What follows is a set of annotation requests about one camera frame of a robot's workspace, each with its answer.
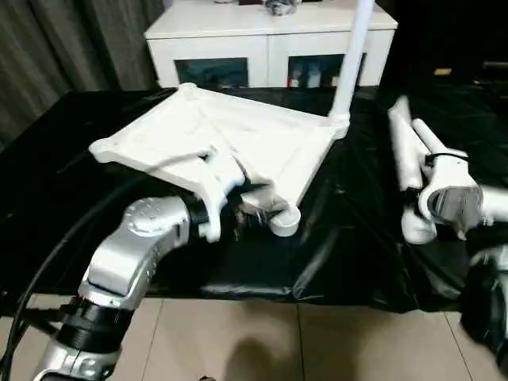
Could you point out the white plastic table leg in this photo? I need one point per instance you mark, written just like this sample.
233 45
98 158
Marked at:
428 139
405 151
351 71

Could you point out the white plastic table top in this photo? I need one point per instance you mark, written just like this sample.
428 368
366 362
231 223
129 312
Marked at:
198 131

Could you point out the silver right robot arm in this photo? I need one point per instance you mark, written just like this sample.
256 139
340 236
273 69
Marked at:
456 206

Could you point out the black work mat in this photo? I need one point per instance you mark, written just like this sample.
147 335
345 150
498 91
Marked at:
337 238

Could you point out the small yellow box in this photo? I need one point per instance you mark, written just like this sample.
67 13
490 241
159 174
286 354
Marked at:
442 72

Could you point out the white packet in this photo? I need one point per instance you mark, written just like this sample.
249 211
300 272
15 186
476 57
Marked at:
314 76

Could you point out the black robot foot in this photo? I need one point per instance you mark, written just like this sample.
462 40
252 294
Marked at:
206 378

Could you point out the white sideboard cabinet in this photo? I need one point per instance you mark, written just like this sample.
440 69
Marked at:
238 35

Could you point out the grey tangled bundle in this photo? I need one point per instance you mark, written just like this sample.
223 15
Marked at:
282 7

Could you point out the black stand leg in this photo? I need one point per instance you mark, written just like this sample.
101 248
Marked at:
45 319

